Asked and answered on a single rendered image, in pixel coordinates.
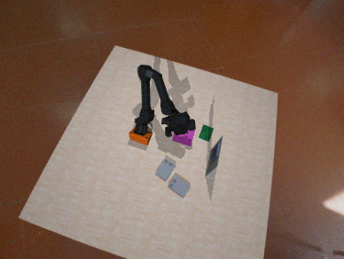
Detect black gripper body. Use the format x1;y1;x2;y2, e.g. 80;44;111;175
165;119;196;137

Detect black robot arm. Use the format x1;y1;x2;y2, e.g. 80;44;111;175
133;65;191;136

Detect magenta flat square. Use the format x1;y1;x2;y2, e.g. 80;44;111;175
172;130;195;146

